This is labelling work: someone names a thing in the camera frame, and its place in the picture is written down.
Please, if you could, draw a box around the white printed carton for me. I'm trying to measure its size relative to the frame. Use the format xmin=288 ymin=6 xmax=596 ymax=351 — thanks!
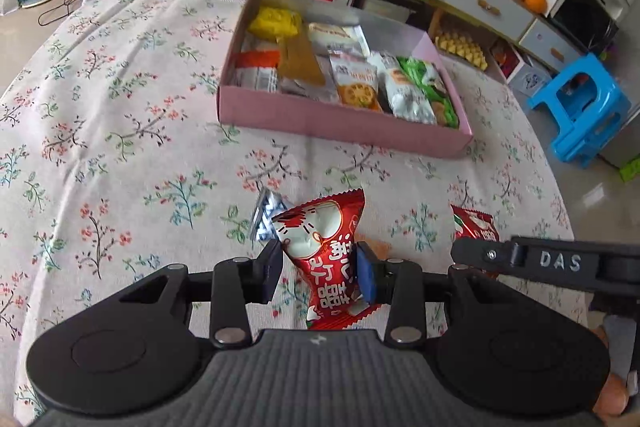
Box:
xmin=506 ymin=56 xmax=552 ymax=96

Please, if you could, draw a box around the black floor cable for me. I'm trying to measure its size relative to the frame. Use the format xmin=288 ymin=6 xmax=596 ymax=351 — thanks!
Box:
xmin=38 ymin=0 xmax=82 ymax=28

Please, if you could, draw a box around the person's right hand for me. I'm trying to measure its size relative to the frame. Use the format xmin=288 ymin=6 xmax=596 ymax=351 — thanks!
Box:
xmin=594 ymin=326 xmax=633 ymax=424

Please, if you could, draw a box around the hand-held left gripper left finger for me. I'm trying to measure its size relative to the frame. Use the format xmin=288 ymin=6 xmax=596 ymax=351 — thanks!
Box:
xmin=120 ymin=238 xmax=285 ymax=349

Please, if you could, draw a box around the black and white microwave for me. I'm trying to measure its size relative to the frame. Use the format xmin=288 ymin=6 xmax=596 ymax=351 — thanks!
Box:
xmin=541 ymin=0 xmax=632 ymax=54

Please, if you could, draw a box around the yellow egg tray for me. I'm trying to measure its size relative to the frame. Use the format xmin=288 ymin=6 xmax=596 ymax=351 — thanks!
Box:
xmin=433 ymin=31 xmax=489 ymax=71

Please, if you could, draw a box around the pink cardboard box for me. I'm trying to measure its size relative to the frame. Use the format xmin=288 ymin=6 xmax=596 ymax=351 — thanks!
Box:
xmin=216 ymin=0 xmax=475 ymax=159

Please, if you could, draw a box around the orange snack packet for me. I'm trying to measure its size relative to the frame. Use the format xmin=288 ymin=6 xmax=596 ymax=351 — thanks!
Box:
xmin=233 ymin=48 xmax=282 ymax=94

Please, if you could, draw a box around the lotus chip snack packet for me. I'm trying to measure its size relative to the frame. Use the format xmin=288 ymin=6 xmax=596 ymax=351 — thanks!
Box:
xmin=327 ymin=51 xmax=384 ymax=112

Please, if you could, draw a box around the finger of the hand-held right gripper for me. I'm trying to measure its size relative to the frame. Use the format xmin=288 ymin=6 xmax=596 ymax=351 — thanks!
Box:
xmin=451 ymin=236 xmax=523 ymax=281

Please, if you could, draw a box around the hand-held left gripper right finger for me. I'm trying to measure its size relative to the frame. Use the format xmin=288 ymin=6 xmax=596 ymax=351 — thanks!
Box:
xmin=355 ymin=241 xmax=507 ymax=349

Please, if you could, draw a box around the floral tablecloth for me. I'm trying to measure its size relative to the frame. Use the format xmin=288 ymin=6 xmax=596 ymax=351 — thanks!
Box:
xmin=0 ymin=0 xmax=591 ymax=427

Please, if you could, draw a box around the yellow snack packet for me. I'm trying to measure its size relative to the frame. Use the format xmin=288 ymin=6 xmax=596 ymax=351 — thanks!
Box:
xmin=247 ymin=5 xmax=303 ymax=41

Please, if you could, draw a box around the silver blue snack packet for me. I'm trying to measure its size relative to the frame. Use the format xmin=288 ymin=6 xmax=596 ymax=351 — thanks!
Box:
xmin=247 ymin=187 xmax=297 ymax=243

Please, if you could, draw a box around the cream snack packet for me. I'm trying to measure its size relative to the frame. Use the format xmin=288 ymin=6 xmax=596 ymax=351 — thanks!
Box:
xmin=306 ymin=21 xmax=372 ymax=58

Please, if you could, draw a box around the red snack packet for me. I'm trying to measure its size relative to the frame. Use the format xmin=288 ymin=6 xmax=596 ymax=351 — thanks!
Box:
xmin=449 ymin=204 xmax=502 ymax=279
xmin=270 ymin=188 xmax=382 ymax=332

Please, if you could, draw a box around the brown snack packet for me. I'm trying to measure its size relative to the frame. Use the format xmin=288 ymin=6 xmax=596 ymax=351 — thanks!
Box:
xmin=274 ymin=34 xmax=327 ymax=88

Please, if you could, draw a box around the green snack packet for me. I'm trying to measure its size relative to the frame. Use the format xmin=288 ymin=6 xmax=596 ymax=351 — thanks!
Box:
xmin=397 ymin=55 xmax=461 ymax=130

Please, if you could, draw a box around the grey snack packet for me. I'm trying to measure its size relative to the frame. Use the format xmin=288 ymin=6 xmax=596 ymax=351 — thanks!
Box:
xmin=276 ymin=73 xmax=342 ymax=104

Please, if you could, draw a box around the blue plastic stool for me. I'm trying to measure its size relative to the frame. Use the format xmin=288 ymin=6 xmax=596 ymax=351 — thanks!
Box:
xmin=526 ymin=52 xmax=633 ymax=168

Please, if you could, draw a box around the white biscuit snack packet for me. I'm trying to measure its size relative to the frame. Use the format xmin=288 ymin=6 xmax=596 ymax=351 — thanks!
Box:
xmin=369 ymin=51 xmax=437 ymax=126

